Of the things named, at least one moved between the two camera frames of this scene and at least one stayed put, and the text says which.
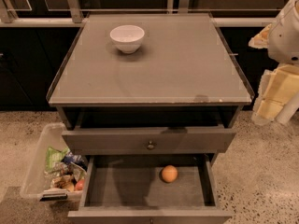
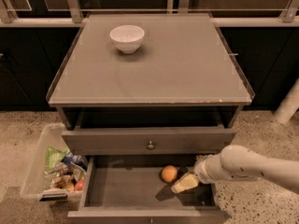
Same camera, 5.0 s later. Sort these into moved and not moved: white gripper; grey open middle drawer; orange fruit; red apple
Moved: white gripper
Not moved: orange fruit; grey open middle drawer; red apple
